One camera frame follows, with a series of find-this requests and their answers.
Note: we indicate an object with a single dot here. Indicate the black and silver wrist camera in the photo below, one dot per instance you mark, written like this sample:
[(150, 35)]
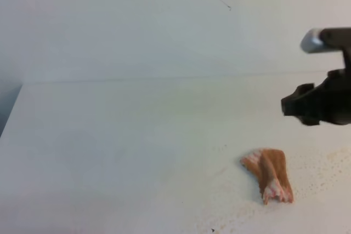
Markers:
[(323, 40)]

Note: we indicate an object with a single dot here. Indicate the pink white stained rag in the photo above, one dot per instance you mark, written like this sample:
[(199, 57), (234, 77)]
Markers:
[(269, 168)]

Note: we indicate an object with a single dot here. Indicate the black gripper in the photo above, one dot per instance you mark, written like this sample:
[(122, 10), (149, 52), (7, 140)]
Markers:
[(328, 102)]

